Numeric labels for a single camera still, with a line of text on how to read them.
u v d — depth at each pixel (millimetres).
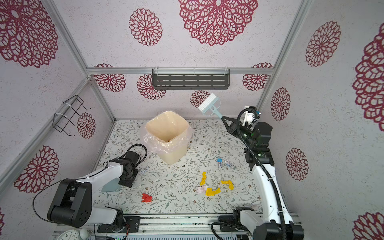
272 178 454
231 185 860
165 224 747
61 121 730
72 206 426
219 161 963
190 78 962
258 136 510
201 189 837
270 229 369
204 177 894
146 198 815
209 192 834
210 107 712
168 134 1001
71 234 675
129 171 683
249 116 605
